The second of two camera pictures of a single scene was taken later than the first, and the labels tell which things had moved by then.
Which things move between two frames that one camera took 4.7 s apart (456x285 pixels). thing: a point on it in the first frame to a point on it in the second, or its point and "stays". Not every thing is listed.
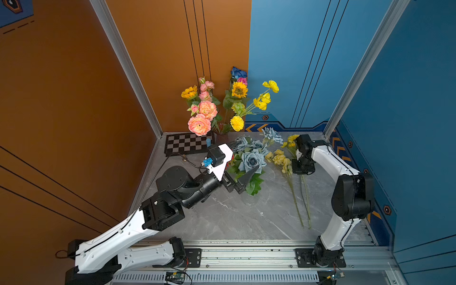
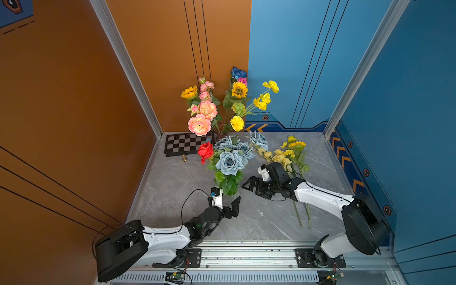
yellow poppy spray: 290,143 stays
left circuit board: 175,276 stays
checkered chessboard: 181,143 stays
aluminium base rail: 269,263 stays
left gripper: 233,183 to 234,212
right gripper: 295,170 to 259,181
